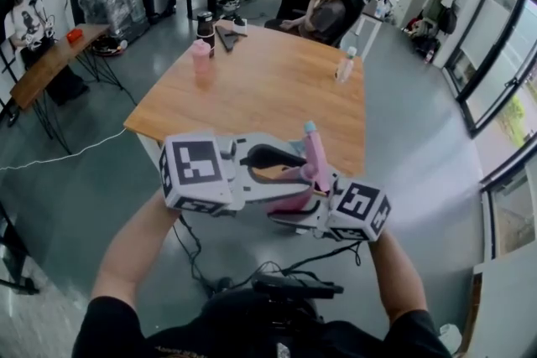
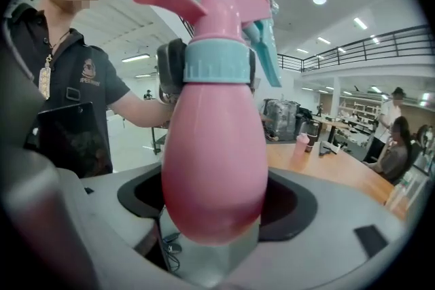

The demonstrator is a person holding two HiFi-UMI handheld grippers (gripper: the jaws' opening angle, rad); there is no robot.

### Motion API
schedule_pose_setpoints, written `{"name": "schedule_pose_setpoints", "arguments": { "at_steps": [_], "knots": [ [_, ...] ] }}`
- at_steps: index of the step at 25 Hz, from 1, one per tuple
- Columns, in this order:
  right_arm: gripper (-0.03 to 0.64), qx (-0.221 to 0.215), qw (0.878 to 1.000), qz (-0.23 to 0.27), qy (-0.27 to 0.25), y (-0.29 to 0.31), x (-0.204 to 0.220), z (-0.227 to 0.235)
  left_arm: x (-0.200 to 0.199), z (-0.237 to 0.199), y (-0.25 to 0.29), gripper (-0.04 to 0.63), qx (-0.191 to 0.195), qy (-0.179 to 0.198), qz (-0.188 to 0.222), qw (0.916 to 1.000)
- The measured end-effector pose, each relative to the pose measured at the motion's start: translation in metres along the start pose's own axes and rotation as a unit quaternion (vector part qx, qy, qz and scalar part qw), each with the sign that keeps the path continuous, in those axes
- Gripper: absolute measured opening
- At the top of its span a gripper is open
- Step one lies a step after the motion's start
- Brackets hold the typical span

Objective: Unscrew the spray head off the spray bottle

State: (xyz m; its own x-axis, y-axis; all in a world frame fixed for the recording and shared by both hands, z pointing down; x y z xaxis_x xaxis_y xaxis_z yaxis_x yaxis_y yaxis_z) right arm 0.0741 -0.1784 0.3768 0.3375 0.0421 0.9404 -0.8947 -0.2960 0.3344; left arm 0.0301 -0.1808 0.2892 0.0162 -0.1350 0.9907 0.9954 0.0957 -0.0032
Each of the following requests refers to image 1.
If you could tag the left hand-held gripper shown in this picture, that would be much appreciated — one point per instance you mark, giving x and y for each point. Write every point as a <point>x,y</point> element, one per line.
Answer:
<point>197,167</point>

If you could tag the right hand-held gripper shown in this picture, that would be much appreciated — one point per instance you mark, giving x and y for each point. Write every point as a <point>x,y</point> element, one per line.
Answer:
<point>358,209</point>

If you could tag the person's right forearm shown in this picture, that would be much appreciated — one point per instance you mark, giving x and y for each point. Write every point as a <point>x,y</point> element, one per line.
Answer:
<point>394,281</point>

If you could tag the person's left forearm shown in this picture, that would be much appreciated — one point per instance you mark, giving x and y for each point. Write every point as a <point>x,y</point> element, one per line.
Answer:
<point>126,251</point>

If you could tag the clear plastic bottle green lid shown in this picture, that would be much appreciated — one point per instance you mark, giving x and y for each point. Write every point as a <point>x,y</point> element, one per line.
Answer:
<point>346,69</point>

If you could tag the wooden table white legs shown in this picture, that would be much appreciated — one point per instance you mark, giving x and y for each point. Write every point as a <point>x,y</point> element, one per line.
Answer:
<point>272,96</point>

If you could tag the black chest device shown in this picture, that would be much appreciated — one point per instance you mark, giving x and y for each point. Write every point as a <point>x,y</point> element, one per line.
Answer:
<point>293,287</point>

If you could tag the pink tumbler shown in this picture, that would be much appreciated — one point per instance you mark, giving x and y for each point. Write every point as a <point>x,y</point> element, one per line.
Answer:
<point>201,56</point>

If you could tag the black triangular stand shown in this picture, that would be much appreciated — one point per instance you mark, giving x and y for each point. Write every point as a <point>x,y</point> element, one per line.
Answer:
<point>228,38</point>

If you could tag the person's black clothing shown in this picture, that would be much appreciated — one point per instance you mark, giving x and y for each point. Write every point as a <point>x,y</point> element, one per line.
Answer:
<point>235,331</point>

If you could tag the dark brown flask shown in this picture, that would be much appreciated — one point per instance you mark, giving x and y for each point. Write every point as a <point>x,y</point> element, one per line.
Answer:
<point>205,27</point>

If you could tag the white desk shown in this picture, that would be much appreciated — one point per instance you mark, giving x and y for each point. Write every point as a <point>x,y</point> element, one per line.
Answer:
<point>369,29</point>

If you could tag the black office chair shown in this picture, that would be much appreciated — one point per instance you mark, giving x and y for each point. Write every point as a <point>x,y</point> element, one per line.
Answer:
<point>352,17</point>

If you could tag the pile of black gear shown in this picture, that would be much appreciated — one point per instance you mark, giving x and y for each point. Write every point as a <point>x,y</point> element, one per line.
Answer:
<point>230,0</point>

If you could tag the white plastic bag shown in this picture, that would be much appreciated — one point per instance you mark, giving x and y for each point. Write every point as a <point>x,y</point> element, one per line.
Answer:
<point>449,338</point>

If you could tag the pile of bags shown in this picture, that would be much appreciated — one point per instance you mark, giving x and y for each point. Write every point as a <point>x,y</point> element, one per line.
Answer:
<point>423,39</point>

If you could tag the black round tray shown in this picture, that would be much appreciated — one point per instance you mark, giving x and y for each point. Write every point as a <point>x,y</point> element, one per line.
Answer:
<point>109,47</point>

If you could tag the white panel wooden edge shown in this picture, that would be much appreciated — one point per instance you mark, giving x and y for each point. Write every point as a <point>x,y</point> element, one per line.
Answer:
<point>507,306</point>

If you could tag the hanging black backpack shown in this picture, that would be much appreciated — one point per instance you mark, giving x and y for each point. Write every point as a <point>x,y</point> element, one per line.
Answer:
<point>448,20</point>

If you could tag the plastic wrapped black pallet load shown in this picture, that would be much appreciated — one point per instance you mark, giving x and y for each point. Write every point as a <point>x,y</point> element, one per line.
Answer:
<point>111,4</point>

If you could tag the black framed glass door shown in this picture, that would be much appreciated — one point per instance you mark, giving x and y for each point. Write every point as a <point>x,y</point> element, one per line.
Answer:
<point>495,54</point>

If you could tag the red container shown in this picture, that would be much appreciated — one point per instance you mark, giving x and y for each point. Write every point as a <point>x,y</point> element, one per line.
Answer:
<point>74,35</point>

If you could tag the wooden side desk black legs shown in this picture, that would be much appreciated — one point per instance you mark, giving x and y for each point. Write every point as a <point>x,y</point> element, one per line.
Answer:
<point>42,71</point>

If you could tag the black metal stand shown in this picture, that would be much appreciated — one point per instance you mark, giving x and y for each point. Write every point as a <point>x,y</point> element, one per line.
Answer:
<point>14,260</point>

